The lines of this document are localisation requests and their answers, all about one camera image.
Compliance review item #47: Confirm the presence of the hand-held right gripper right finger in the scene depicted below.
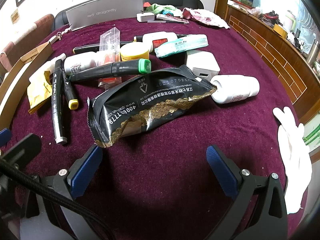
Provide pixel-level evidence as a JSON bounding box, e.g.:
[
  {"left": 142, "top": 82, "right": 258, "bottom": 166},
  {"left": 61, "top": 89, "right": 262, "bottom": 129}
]
[{"left": 206, "top": 144, "right": 292, "bottom": 240}]

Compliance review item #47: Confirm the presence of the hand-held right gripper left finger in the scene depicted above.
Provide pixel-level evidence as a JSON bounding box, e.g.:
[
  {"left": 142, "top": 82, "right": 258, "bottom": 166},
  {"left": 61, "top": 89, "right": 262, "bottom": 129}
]
[{"left": 25, "top": 144, "right": 103, "bottom": 240}]

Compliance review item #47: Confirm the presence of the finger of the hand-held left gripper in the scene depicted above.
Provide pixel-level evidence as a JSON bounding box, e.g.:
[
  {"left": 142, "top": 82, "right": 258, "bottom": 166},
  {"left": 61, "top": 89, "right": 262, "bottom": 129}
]
[
  {"left": 0, "top": 128, "right": 12, "bottom": 147},
  {"left": 0, "top": 133, "right": 42, "bottom": 166}
]

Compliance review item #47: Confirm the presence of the black marker grey cap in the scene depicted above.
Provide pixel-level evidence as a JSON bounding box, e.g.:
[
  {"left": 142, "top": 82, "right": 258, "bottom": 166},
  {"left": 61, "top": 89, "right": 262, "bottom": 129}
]
[{"left": 52, "top": 59, "right": 69, "bottom": 145}]

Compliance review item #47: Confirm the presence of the yellow paper packet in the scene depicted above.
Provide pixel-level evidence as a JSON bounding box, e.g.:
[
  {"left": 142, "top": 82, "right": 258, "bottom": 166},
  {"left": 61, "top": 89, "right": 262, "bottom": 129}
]
[{"left": 27, "top": 70, "right": 54, "bottom": 115}]

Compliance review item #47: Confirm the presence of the black marker yellow cap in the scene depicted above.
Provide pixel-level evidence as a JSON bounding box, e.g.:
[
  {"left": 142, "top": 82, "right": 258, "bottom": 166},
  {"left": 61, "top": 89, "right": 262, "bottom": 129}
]
[{"left": 62, "top": 67, "right": 80, "bottom": 110}]

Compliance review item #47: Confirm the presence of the white paper packet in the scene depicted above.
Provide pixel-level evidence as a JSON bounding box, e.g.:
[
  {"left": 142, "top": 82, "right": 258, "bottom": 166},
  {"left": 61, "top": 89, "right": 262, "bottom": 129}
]
[{"left": 28, "top": 53, "right": 67, "bottom": 83}]

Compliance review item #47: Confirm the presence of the large white bottle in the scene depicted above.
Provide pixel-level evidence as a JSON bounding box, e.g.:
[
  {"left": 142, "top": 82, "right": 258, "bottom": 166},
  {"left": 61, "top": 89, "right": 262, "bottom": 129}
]
[{"left": 211, "top": 75, "right": 260, "bottom": 105}]

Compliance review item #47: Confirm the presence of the black gold snack packet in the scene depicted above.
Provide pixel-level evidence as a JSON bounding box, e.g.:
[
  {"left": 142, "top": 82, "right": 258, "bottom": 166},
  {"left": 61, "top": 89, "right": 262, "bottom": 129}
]
[{"left": 87, "top": 64, "right": 218, "bottom": 148}]

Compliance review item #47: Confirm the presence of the small white bottle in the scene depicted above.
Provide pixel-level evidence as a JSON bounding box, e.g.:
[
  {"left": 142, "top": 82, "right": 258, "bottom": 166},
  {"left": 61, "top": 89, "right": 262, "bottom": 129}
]
[{"left": 63, "top": 52, "right": 101, "bottom": 76}]

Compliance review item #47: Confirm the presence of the black marker green cap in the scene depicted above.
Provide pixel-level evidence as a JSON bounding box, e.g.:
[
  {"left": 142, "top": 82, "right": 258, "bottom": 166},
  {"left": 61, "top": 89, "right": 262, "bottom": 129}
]
[{"left": 70, "top": 58, "right": 152, "bottom": 82}]

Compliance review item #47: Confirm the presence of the white charger adapter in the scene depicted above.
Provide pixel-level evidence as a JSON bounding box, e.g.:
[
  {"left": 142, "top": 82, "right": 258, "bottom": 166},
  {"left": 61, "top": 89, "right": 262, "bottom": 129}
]
[{"left": 184, "top": 50, "right": 221, "bottom": 79}]

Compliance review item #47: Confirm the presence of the long thin black marker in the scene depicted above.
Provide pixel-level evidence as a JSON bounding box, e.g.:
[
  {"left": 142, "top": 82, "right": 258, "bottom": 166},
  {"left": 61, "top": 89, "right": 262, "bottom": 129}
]
[{"left": 73, "top": 41, "right": 135, "bottom": 54}]

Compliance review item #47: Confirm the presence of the yellow jar white lid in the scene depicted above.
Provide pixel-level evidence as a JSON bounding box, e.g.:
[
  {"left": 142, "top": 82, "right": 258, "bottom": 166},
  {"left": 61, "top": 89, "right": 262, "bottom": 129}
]
[{"left": 120, "top": 42, "right": 150, "bottom": 62}]

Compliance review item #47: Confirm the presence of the clear pack red number candle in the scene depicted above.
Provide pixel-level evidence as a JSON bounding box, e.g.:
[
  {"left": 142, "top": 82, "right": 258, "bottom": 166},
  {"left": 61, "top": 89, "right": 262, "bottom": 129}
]
[{"left": 98, "top": 27, "right": 123, "bottom": 88}]

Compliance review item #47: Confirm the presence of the white glove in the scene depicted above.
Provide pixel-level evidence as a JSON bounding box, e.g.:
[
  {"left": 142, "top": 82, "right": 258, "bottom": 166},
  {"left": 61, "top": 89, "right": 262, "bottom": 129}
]
[{"left": 272, "top": 107, "right": 313, "bottom": 215}]

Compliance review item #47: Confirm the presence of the green striped object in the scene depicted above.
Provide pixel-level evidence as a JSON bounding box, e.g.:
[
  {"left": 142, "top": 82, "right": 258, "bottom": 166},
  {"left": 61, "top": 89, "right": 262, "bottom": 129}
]
[{"left": 302, "top": 122, "right": 320, "bottom": 153}]

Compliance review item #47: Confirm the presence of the brown upholstered chair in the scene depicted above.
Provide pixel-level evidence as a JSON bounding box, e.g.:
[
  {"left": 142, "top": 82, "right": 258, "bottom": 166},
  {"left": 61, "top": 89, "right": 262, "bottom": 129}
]
[{"left": 0, "top": 13, "right": 55, "bottom": 73}]

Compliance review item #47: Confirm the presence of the wooden brick-pattern counter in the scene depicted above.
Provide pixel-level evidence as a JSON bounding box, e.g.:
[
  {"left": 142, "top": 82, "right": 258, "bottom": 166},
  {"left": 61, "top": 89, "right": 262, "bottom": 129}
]
[{"left": 224, "top": 4, "right": 320, "bottom": 124}]

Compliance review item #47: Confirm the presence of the teal tissue packet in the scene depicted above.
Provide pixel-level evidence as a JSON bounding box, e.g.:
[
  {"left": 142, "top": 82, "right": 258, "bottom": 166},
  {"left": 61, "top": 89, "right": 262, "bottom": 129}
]
[{"left": 154, "top": 34, "right": 209, "bottom": 58}]

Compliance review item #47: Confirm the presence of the white bottle red label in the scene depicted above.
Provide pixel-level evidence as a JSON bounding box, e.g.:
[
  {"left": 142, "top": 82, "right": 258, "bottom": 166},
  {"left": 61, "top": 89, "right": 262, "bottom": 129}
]
[{"left": 142, "top": 31, "right": 179, "bottom": 52}]

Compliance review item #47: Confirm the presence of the metal cup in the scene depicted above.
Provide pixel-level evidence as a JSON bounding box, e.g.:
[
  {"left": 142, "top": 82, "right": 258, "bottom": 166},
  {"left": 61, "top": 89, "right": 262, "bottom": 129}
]
[{"left": 307, "top": 41, "right": 320, "bottom": 66}]

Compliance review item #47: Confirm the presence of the yellow tape roll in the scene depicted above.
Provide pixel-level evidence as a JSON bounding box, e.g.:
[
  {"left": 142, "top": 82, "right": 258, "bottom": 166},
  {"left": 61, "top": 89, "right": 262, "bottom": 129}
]
[{"left": 273, "top": 23, "right": 288, "bottom": 39}]

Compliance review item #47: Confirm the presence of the pink floral cloth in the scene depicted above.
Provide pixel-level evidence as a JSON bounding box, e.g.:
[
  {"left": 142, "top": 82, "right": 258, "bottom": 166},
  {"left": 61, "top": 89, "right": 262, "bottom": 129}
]
[{"left": 182, "top": 8, "right": 230, "bottom": 29}]

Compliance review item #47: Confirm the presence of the grey cardboard box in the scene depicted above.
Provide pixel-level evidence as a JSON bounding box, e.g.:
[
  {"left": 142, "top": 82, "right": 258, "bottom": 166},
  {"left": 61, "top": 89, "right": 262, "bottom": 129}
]
[{"left": 65, "top": 0, "right": 145, "bottom": 32}]

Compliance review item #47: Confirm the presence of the packaged pen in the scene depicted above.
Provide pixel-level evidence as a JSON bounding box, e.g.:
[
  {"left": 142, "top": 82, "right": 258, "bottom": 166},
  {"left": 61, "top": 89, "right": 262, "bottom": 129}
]
[{"left": 156, "top": 13, "right": 189, "bottom": 24}]

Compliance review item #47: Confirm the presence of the red round object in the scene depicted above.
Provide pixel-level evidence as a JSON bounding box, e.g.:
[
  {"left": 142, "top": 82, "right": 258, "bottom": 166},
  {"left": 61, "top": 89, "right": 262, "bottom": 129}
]
[{"left": 264, "top": 11, "right": 279, "bottom": 22}]

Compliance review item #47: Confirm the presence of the small white plug adapter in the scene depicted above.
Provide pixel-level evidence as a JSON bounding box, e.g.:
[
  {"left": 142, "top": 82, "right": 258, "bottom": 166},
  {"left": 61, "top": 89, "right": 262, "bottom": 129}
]
[{"left": 136, "top": 12, "right": 155, "bottom": 22}]

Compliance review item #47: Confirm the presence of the white green kettle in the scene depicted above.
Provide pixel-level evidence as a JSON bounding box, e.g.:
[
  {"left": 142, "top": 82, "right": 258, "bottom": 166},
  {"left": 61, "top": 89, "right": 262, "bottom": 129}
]
[{"left": 283, "top": 10, "right": 298, "bottom": 31}]

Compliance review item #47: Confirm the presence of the green cloth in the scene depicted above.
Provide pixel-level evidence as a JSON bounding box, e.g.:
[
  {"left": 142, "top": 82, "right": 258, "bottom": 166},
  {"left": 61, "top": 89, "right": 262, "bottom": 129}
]
[{"left": 146, "top": 3, "right": 176, "bottom": 16}]

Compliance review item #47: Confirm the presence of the black braided cable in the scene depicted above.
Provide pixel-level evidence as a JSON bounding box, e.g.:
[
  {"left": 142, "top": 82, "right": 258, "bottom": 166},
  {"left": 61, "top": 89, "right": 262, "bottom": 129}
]
[{"left": 0, "top": 159, "right": 109, "bottom": 240}]

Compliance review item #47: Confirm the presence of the white rope with metal tag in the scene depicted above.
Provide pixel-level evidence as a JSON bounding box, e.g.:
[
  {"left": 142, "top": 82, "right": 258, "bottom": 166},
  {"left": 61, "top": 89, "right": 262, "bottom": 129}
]
[{"left": 48, "top": 27, "right": 70, "bottom": 45}]

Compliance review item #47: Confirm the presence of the small wall plate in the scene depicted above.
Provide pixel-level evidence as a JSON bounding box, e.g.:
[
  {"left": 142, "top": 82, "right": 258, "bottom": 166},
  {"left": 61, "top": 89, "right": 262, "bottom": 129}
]
[{"left": 10, "top": 8, "right": 21, "bottom": 22}]

